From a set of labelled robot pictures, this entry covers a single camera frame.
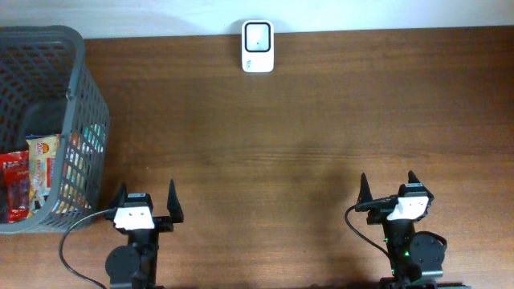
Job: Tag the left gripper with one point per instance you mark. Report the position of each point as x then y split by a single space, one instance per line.
163 225

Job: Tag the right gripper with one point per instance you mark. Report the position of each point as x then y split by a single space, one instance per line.
377 216

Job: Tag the beige wet wipes pack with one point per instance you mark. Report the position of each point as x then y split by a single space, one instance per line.
42 157

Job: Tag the red candy bag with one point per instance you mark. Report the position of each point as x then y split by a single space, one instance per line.
16 175

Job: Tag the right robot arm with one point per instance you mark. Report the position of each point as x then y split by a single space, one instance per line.
415 257

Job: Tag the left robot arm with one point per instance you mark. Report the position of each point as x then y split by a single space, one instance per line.
134 265

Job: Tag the white barcode scanner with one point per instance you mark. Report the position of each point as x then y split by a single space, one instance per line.
257 46

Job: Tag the grey plastic mesh basket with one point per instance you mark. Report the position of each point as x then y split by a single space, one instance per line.
47 89

